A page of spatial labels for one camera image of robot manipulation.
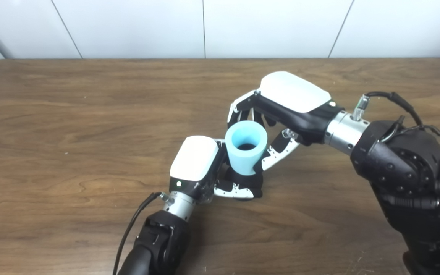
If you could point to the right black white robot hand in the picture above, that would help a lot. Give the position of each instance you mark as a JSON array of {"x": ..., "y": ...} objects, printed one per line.
[{"x": 292, "y": 91}]

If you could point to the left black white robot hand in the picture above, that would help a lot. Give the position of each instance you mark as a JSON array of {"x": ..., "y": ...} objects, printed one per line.
[{"x": 195, "y": 158}]

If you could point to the black cone nozzle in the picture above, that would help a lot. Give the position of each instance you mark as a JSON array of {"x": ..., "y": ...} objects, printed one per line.
[{"x": 243, "y": 178}]

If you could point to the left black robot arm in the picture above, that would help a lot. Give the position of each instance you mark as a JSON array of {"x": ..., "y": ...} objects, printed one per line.
[{"x": 159, "y": 240}]

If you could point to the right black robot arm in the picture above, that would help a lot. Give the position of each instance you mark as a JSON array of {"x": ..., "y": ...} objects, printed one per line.
[{"x": 407, "y": 179}]

